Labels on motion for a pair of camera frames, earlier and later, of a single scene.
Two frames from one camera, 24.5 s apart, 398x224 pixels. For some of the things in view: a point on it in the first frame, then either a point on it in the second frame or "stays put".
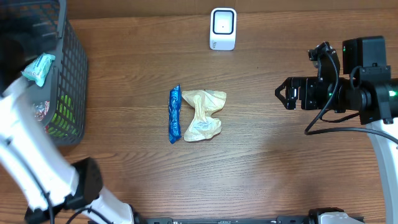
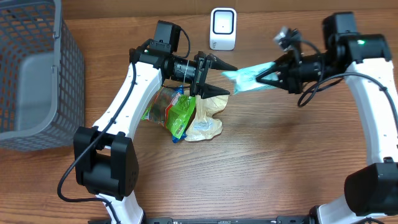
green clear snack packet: x=64 y=122 to x=171 y=109
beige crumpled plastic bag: x=204 y=103 stays put
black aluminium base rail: x=278 y=219 stays put
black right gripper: x=306 y=84 to x=288 y=76
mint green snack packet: x=37 y=70 to x=245 y=79
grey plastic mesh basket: x=29 y=28 stays put
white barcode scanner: x=222 y=29 stays put
